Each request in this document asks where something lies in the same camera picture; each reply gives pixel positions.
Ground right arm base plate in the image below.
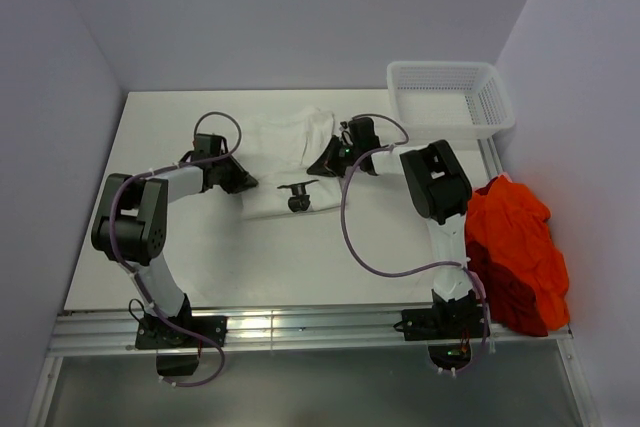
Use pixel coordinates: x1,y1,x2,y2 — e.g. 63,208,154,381
393,304,490,342

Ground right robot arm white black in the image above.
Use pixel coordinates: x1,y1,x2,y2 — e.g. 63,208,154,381
307,113,488,337

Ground white plastic basket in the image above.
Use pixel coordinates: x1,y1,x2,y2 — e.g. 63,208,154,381
386,61,515,140

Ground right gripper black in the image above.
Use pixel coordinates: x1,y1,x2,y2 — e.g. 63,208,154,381
308,135,362,178

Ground aluminium rail frame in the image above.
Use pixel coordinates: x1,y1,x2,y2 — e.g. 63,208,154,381
24,139,601,427

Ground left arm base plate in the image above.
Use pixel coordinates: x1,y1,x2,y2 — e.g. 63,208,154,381
135,316,228,350

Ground white t shirt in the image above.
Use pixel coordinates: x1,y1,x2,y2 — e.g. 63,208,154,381
237,107,341,220

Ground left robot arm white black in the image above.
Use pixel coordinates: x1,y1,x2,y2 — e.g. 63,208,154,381
90,134,258,346

